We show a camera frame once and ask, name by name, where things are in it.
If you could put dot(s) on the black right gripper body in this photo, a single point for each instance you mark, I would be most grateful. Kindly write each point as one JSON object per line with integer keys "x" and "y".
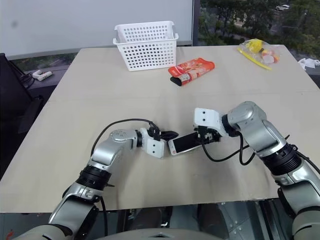
{"x": 213, "y": 136}

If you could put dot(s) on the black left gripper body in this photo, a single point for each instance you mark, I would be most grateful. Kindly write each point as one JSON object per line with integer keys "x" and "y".
{"x": 155, "y": 133}

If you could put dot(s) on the white smartphone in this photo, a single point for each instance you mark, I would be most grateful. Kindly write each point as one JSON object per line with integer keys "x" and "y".
{"x": 183, "y": 144}

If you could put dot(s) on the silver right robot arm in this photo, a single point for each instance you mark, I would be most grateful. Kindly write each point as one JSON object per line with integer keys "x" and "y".
{"x": 265, "y": 135}

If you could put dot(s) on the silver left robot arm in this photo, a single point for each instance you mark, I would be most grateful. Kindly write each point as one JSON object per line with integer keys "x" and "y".
{"x": 105, "y": 152}

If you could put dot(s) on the orange snack bag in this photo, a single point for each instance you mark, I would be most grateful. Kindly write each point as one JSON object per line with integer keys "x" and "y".
{"x": 193, "y": 70}

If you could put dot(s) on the white perforated plastic basket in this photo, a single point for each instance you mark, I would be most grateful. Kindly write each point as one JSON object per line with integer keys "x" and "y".
{"x": 147, "y": 47}

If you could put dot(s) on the clear bag with yellow items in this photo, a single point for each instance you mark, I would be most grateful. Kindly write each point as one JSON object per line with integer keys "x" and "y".
{"x": 260, "y": 51}

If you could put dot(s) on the grey robot torso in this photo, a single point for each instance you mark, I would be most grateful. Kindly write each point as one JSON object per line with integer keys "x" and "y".
{"x": 112, "y": 233}

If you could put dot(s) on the white crumpled paper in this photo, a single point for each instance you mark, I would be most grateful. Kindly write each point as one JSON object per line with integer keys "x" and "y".
{"x": 308, "y": 63}

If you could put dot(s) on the white power strip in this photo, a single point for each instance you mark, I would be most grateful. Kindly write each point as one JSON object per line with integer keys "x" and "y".
{"x": 43, "y": 75}

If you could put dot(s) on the white roller blind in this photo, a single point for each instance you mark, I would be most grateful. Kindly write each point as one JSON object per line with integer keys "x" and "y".
{"x": 75, "y": 22}

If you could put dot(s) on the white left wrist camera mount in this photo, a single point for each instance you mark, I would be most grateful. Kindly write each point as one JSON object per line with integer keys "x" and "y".
{"x": 153, "y": 147}

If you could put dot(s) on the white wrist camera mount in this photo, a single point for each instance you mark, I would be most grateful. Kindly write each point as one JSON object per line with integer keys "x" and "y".
{"x": 207, "y": 118}
{"x": 153, "y": 147}

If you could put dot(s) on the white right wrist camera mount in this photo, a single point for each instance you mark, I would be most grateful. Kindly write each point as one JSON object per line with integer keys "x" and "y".
{"x": 207, "y": 118}

